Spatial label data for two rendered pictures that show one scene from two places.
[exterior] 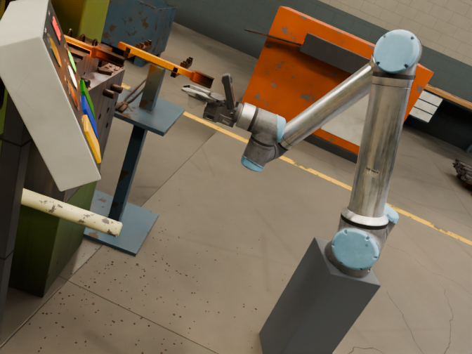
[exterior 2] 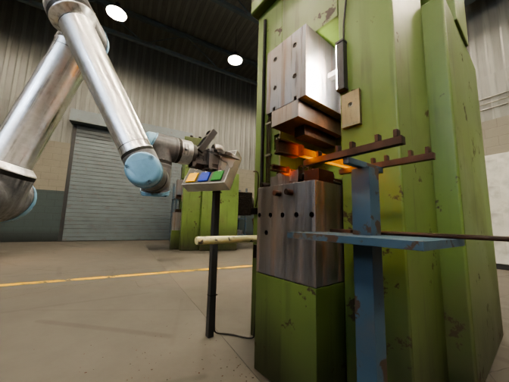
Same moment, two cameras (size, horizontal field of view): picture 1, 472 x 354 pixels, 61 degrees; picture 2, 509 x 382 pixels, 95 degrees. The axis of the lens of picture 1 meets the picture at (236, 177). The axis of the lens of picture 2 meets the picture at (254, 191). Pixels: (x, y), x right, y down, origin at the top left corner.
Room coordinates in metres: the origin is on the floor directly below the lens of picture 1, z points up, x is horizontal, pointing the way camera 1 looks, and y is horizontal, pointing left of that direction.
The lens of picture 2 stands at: (2.20, -0.18, 0.73)
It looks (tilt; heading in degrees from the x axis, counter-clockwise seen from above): 8 degrees up; 147
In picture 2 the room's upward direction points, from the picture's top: 2 degrees clockwise
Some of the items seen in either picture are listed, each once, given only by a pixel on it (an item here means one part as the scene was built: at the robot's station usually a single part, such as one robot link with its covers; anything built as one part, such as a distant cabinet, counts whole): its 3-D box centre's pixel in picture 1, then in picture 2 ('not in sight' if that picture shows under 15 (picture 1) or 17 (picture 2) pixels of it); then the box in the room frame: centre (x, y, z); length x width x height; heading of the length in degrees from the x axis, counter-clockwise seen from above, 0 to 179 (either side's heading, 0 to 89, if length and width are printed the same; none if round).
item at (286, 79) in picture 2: not in sight; (313, 83); (1.28, 0.82, 1.56); 0.42 x 0.39 x 0.40; 96
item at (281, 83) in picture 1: (322, 83); not in sight; (5.06, -0.52, 0.63); 2.10 x 1.12 x 1.25; 87
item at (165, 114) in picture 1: (146, 109); (366, 238); (1.77, 0.52, 0.69); 0.40 x 0.30 x 0.02; 3
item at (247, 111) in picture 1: (244, 115); (185, 151); (1.35, 0.06, 0.98); 0.10 x 0.05 x 0.09; 6
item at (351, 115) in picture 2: not in sight; (351, 109); (1.56, 0.77, 1.27); 0.09 x 0.02 x 0.17; 6
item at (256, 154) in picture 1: (258, 152); (155, 179); (1.37, -0.04, 0.86); 0.12 x 0.09 x 0.12; 159
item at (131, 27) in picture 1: (116, 17); not in sight; (5.07, 2.18, 0.36); 1.21 x 0.81 x 0.72; 93
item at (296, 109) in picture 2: not in sight; (307, 124); (1.24, 0.81, 1.32); 0.42 x 0.20 x 0.10; 96
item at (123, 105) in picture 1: (135, 93); (423, 234); (1.88, 0.63, 0.70); 0.60 x 0.04 x 0.01; 8
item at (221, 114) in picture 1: (222, 109); (204, 158); (1.34, 0.14, 0.97); 0.12 x 0.08 x 0.09; 96
